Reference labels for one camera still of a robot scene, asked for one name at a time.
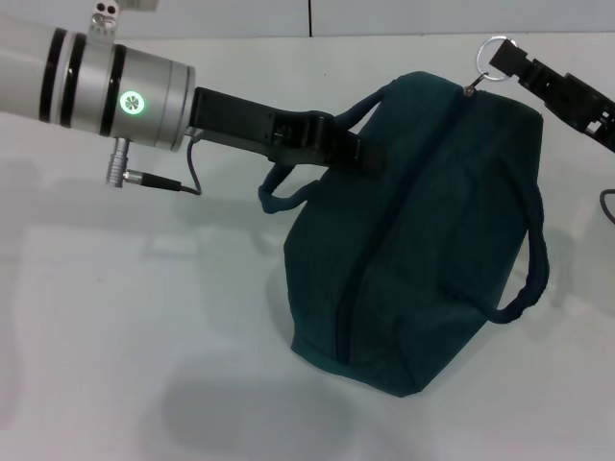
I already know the dark teal insulated lunch bag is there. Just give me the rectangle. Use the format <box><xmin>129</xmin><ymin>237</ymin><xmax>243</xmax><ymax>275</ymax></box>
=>
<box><xmin>258</xmin><ymin>35</ymin><xmax>550</xmax><ymax>400</ymax></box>

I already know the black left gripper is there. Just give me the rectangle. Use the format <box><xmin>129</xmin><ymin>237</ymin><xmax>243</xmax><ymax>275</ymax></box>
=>
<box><xmin>184</xmin><ymin>85</ymin><xmax>386</xmax><ymax>175</ymax></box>

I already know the left arm cable with plug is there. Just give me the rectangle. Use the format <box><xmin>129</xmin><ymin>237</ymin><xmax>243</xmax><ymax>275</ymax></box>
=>
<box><xmin>105</xmin><ymin>135</ymin><xmax>204</xmax><ymax>198</ymax></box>

